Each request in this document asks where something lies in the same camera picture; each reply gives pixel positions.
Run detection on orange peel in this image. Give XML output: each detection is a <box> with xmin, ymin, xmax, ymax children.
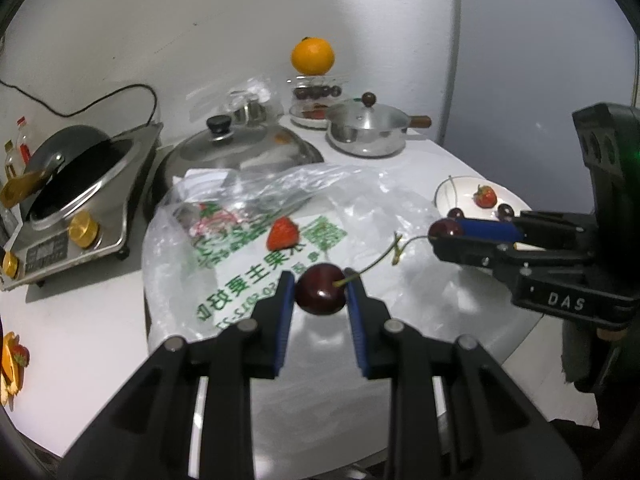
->
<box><xmin>0</xmin><ymin>331</ymin><xmax>26</xmax><ymax>406</ymax></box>

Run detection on black induction cooker cable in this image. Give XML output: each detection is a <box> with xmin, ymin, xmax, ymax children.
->
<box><xmin>0</xmin><ymin>79</ymin><xmax>158</xmax><ymax>123</ymax></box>

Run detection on plastic wrapped steel cups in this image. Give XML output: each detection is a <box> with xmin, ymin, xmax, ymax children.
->
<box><xmin>187</xmin><ymin>77</ymin><xmax>283</xmax><ymax>126</ymax></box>

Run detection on red cap sauce bottle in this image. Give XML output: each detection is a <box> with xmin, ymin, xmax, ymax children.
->
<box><xmin>15</xmin><ymin>116</ymin><xmax>33</xmax><ymax>161</ymax></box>

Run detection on glass jar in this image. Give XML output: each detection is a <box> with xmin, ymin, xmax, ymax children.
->
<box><xmin>286</xmin><ymin>74</ymin><xmax>346</xmax><ymax>106</ymax></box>

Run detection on clear plastic bag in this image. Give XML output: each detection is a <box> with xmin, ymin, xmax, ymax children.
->
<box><xmin>141</xmin><ymin>162</ymin><xmax>548</xmax><ymax>461</ymax></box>

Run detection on person's right hand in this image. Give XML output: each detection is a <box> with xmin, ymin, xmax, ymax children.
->
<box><xmin>561</xmin><ymin>322</ymin><xmax>626</xmax><ymax>386</ymax></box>

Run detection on small steel saucepan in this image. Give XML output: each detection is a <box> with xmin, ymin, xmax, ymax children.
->
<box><xmin>325</xmin><ymin>91</ymin><xmax>432</xmax><ymax>158</ymax></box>

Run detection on black wok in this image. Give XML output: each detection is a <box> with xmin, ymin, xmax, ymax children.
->
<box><xmin>0</xmin><ymin>125</ymin><xmax>113</xmax><ymax>208</ymax></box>

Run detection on whole orange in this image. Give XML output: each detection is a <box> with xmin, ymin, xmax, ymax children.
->
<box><xmin>291</xmin><ymin>36</ymin><xmax>335</xmax><ymax>76</ymax></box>

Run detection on grey refrigerator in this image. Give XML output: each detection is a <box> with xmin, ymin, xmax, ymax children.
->
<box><xmin>442</xmin><ymin>0</ymin><xmax>640</xmax><ymax>221</ymax></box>

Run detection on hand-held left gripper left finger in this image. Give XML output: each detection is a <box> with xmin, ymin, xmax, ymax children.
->
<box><xmin>57</xmin><ymin>270</ymin><xmax>297</xmax><ymax>480</ymax></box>

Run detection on steel induction cooker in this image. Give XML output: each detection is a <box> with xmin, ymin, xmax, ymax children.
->
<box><xmin>0</xmin><ymin>121</ymin><xmax>165</xmax><ymax>292</ymax></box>

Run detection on white plate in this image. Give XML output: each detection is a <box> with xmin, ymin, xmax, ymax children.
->
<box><xmin>434</xmin><ymin>175</ymin><xmax>532</xmax><ymax>252</ymax></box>

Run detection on dark glass bottle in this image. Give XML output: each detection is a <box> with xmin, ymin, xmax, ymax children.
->
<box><xmin>2</xmin><ymin>140</ymin><xmax>18</xmax><ymax>181</ymax></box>

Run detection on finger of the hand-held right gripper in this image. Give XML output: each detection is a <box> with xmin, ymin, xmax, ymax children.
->
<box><xmin>460</xmin><ymin>210</ymin><xmax>598</xmax><ymax>248</ymax></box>
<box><xmin>429</xmin><ymin>232</ymin><xmax>598</xmax><ymax>281</ymax></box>

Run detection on large steel pot lid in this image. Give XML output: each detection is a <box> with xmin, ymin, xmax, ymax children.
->
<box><xmin>150</xmin><ymin>115</ymin><xmax>325</xmax><ymax>211</ymax></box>

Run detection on small white dish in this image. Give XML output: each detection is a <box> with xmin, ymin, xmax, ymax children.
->
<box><xmin>289</xmin><ymin>102</ymin><xmax>331</xmax><ymax>128</ymax></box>

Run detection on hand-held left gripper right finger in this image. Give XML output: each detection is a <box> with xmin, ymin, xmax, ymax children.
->
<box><xmin>345</xmin><ymin>272</ymin><xmax>588</xmax><ymax>480</ymax></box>

